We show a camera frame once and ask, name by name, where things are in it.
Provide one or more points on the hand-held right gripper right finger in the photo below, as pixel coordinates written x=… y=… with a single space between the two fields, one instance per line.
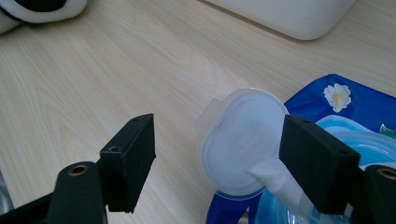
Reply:
x=317 y=165

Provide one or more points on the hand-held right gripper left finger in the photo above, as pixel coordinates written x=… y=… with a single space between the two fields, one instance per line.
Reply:
x=127 y=161

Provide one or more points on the white wet wipe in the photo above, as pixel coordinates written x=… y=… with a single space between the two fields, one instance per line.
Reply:
x=274 y=180

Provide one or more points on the blue wet wipes packet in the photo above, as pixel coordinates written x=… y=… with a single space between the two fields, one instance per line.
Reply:
x=367 y=105

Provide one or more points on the white plastic bin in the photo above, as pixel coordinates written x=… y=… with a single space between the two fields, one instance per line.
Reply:
x=286 y=15

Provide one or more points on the black and white panda plush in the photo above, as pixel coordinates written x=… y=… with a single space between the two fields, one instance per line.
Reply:
x=37 y=11

